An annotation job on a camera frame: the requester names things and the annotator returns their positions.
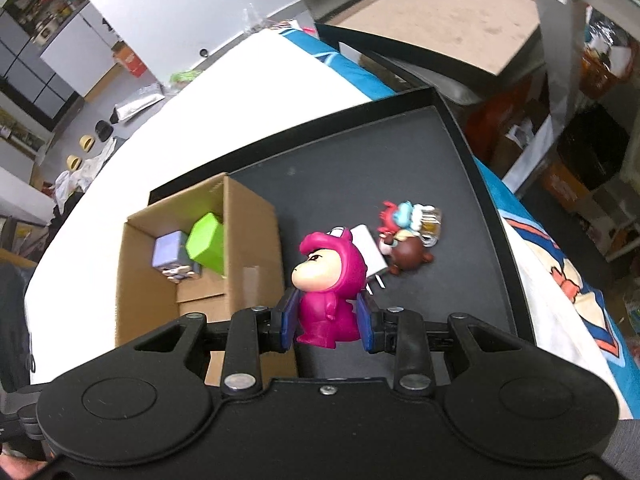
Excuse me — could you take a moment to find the pink hooded figurine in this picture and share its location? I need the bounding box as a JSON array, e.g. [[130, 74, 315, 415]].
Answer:
[[291, 227, 368, 348]]

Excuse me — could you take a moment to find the black trash bin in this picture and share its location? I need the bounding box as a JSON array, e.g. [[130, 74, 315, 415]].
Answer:
[[557, 107, 631, 191]]

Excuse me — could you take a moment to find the cluttered desk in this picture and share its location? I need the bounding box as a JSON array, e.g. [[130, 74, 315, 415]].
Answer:
[[502, 0, 640, 191]]

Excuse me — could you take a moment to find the silver foil bag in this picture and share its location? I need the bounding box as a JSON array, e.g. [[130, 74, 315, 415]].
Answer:
[[110, 85, 165, 123]]

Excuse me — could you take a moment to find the green hexagonal box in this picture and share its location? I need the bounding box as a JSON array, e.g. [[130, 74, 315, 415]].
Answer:
[[185, 212, 227, 277]]

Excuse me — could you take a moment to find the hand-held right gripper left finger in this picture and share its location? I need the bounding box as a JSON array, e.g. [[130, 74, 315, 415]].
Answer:
[[115, 290, 303, 393]]

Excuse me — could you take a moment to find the person's grey trouser leg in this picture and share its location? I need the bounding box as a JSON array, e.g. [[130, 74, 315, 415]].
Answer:
[[607, 417, 640, 480], [0, 250, 33, 386]]

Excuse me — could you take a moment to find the dark grey panelled cabinet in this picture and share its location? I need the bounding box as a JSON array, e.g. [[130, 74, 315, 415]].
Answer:
[[0, 10, 83, 128]]

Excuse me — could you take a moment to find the white plastic bag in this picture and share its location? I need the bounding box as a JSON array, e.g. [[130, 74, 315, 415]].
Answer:
[[52, 137, 118, 211]]

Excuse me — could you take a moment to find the brown cardboard box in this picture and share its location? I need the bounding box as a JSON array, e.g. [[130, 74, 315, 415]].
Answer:
[[114, 172, 300, 378]]

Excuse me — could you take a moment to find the purple cube toy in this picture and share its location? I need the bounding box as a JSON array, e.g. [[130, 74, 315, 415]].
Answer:
[[152, 231, 203, 286]]

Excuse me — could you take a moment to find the white cabinet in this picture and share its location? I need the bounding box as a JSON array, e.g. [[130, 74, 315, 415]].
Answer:
[[40, 2, 123, 96]]

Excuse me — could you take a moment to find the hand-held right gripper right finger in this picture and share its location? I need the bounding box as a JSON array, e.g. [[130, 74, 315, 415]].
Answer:
[[356, 292, 536, 393]]

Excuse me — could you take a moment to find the white charger plug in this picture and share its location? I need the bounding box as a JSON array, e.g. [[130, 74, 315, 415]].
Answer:
[[348, 225, 387, 296]]

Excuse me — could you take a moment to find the row of bottles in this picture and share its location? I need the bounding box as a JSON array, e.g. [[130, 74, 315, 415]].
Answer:
[[15, 0, 76, 36]]

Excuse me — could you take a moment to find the black tray with brown inside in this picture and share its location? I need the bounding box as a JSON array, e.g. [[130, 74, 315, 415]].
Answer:
[[314, 0, 546, 106]]

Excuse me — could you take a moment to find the green plastic bag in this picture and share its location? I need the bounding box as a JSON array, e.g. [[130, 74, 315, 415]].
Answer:
[[169, 69, 206, 86]]

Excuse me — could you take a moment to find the brown-haired doll figurine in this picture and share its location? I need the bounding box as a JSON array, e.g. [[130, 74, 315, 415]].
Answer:
[[376, 200, 443, 275]]

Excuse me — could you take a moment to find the orange carton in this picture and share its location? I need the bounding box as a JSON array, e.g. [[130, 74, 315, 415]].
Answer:
[[111, 42, 148, 78]]

